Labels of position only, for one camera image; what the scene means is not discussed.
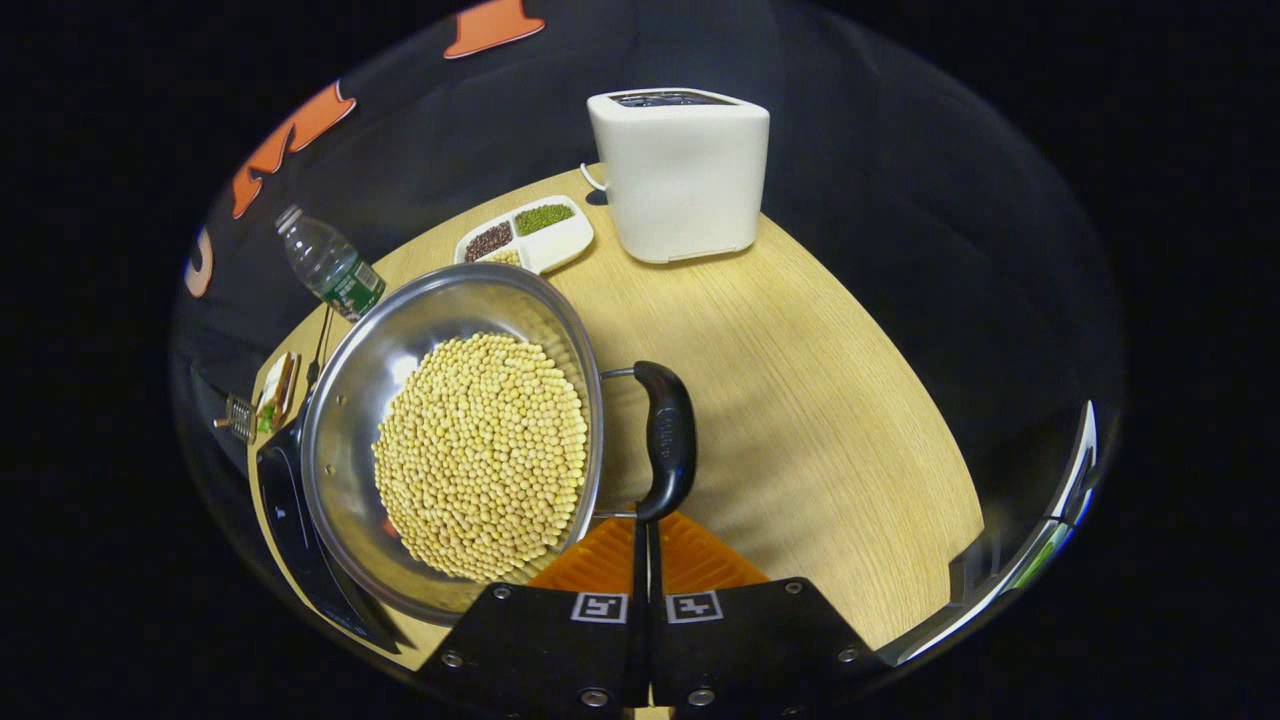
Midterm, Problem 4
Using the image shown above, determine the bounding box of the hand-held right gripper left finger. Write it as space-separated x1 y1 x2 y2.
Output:
415 515 652 713

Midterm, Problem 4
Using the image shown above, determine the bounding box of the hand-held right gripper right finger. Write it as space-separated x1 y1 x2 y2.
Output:
650 512 886 713

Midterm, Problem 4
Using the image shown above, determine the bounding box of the black induction cooktop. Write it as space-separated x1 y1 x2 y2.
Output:
255 420 403 653

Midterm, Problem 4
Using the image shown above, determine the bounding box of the steel pot with black handles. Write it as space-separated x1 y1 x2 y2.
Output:
300 262 698 626

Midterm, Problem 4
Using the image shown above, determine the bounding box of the pile of soybeans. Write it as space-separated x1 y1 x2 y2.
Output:
372 332 589 584

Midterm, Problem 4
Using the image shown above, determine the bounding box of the sandwich with lettuce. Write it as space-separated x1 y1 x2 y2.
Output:
256 352 301 435

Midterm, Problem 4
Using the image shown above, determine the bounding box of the white divided dish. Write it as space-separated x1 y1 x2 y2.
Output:
454 195 595 276

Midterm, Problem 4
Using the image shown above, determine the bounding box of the pile of red beans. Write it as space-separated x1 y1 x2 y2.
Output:
464 221 515 264

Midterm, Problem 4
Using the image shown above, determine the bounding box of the pile of green mung beans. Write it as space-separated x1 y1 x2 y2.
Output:
514 203 577 237

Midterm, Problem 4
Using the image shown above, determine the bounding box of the clear plastic water bottle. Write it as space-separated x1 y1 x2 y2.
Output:
275 205 387 323

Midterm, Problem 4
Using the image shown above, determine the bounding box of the white toaster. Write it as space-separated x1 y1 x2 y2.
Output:
587 88 771 265

